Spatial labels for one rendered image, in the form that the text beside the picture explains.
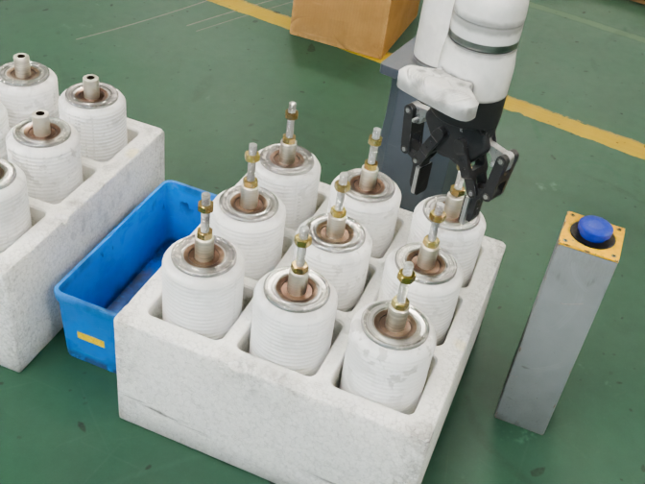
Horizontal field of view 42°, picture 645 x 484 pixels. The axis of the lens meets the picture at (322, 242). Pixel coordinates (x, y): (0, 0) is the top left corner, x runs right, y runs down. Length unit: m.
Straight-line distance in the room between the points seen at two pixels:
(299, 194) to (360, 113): 0.68
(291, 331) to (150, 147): 0.49
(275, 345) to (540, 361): 0.36
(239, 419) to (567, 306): 0.42
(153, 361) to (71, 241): 0.25
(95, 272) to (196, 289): 0.29
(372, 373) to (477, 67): 0.34
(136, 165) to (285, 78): 0.68
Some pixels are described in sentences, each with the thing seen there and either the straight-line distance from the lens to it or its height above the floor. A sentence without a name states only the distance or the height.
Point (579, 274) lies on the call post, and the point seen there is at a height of 0.28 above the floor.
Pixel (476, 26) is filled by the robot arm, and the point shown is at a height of 0.57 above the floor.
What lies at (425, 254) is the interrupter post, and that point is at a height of 0.27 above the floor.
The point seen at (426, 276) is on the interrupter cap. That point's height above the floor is 0.25.
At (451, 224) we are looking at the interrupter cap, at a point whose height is 0.25.
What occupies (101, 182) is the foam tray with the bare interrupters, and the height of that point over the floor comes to 0.18.
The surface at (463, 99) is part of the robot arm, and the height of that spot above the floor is 0.51.
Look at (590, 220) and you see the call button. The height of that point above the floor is 0.33.
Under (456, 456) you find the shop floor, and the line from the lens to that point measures 1.16.
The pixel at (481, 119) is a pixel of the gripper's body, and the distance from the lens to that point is 0.87.
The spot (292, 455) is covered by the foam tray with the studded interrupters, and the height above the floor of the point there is 0.07.
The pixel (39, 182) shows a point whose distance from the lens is 1.20.
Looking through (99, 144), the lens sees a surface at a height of 0.20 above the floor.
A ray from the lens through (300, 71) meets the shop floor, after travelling 1.94.
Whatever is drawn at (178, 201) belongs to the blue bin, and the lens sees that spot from 1.35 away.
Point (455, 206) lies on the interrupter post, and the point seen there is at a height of 0.27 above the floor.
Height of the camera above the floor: 0.89
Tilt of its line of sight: 38 degrees down
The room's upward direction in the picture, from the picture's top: 8 degrees clockwise
